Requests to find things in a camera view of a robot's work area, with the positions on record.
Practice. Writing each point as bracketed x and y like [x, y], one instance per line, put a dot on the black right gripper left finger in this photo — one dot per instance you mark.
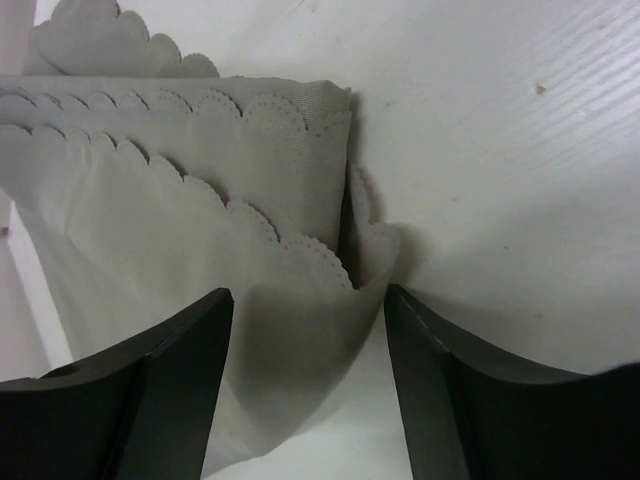
[141, 409]

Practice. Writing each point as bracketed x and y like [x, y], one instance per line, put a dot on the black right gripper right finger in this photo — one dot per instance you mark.
[471, 410]

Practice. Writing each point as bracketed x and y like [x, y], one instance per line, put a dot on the grey cloth placemat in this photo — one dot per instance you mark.
[146, 180]

